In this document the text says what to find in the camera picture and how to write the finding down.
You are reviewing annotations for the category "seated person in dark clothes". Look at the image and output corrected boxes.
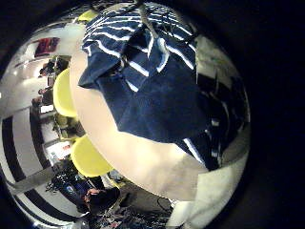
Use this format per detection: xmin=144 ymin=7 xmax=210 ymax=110
xmin=80 ymin=186 xmax=122 ymax=215

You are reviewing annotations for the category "navy white striped shirt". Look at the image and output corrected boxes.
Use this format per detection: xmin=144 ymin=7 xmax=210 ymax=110
xmin=77 ymin=2 xmax=223 ymax=171

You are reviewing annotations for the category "red wall poster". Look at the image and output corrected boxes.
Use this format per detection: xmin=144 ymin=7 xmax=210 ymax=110
xmin=34 ymin=37 xmax=61 ymax=57

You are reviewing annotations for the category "yellow shell chair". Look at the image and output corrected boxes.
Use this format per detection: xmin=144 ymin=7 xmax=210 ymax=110
xmin=52 ymin=67 xmax=79 ymax=118
xmin=70 ymin=135 xmax=114 ymax=178
xmin=77 ymin=9 xmax=100 ymax=23

